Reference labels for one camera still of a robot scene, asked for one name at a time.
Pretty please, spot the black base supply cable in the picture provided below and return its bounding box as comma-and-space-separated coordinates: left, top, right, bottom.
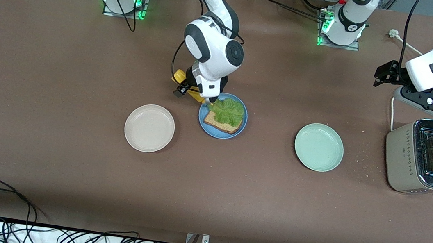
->
255, 0, 331, 23

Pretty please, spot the beige chrome toaster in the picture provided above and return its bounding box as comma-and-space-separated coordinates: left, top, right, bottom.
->
379, 114, 433, 202

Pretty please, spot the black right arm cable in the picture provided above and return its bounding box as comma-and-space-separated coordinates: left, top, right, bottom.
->
82, 0, 250, 89

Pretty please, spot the white toaster power cord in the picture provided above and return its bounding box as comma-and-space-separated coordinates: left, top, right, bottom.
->
377, 29, 426, 134

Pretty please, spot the green lettuce leaf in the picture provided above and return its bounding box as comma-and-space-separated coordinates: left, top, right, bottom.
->
204, 95, 247, 129

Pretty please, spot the light green round plate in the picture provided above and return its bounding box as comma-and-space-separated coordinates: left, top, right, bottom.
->
291, 120, 347, 175

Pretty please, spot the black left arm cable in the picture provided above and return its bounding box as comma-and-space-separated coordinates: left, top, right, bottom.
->
398, 0, 422, 76

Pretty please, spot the beige round plate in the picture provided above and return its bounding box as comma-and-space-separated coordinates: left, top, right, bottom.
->
122, 101, 178, 156

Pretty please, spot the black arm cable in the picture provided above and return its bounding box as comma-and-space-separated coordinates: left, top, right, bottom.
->
82, 0, 250, 89
398, 0, 422, 76

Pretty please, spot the blue round plate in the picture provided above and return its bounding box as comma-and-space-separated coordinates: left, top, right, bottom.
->
196, 90, 251, 142

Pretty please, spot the yellow mustard squeeze bottle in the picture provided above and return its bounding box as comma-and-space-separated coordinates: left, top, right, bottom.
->
169, 68, 217, 107

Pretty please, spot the brown bread slice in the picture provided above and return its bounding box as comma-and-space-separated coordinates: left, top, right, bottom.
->
202, 110, 243, 136

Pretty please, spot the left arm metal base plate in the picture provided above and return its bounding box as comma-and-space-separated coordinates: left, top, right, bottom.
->
315, 4, 365, 52

